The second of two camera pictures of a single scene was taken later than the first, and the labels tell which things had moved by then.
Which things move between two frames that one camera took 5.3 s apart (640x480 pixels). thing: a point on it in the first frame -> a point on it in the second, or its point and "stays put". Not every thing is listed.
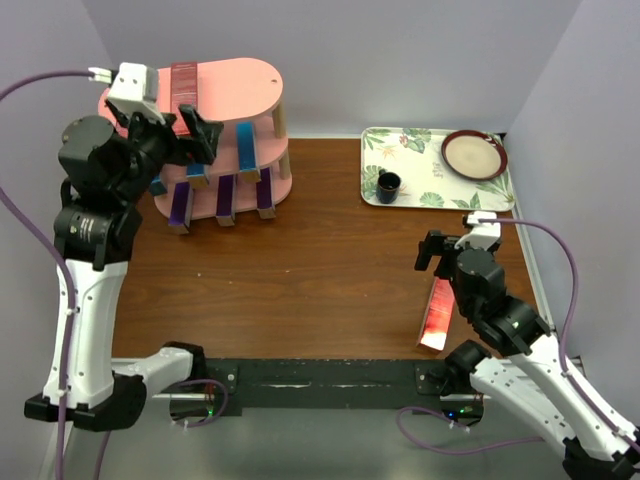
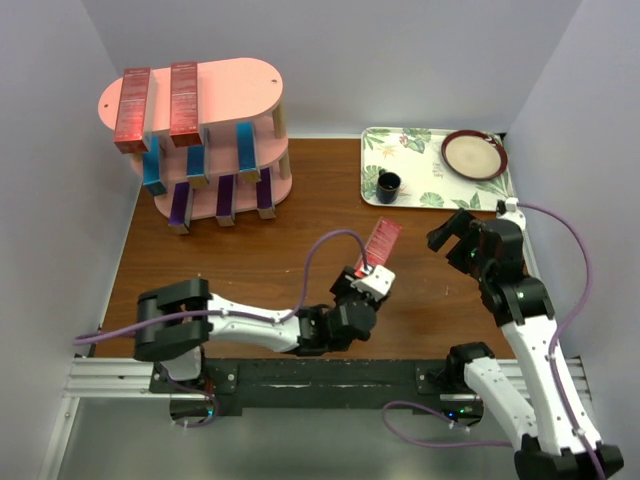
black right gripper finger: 446,267 -> 466,255
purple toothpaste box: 265,194 stays put
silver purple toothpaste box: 226,199 stays put
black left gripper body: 151,151 -> 353,294
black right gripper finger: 426,250 -> 454,226
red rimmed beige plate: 474,154 stays put
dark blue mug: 388,186 stays put
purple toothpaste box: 181,207 stays put
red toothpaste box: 183,91 stays put
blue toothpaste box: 247,151 stays put
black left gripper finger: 139,124 -> 342,284
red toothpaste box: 434,329 -> 382,246
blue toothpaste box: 198,175 stays put
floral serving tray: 415,154 stays put
